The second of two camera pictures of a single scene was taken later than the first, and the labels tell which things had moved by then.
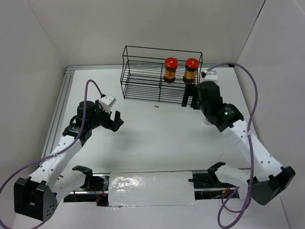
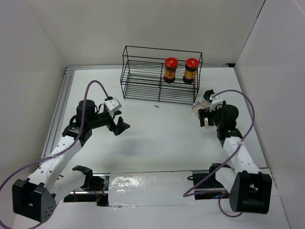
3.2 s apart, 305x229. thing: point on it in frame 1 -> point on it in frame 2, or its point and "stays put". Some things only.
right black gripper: [189, 91] -> [203, 113]
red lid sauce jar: [171, 64] stays put
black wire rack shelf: [159, 75] stays put
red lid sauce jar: [191, 66] stays put
